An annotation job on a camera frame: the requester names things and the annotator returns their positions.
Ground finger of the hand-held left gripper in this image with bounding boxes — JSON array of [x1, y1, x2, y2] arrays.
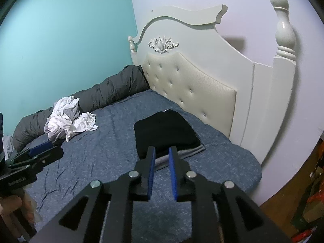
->
[[10, 141, 55, 163], [7, 145, 64, 169]]

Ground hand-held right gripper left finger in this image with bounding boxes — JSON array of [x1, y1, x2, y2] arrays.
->
[[30, 146, 156, 243]]

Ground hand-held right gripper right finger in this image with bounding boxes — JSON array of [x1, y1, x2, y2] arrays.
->
[[168, 146, 291, 243]]

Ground black sweater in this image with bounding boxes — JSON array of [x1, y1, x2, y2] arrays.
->
[[133, 111, 201, 159]]

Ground person's left hand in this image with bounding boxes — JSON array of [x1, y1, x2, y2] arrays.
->
[[0, 195, 36, 233]]

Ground folded grey garment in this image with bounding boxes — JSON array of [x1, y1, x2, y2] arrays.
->
[[154, 144, 205, 171]]

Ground pale grey cloth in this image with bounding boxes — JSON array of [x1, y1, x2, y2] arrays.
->
[[2, 135, 15, 160]]

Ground white crumpled shirt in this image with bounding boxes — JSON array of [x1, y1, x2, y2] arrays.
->
[[44, 96, 99, 142]]

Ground light grey crumpled garment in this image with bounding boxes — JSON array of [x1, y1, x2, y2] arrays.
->
[[48, 105, 80, 140]]

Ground bed with blue sheet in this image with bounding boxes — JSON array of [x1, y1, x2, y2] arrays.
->
[[24, 88, 262, 243]]

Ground dark grey rolled duvet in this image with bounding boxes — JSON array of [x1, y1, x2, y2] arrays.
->
[[13, 65, 150, 152]]

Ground cream tufted headboard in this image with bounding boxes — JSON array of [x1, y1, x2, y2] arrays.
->
[[127, 0, 297, 165]]

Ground brown cardboard box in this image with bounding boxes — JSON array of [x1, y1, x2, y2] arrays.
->
[[302, 196, 324, 222]]

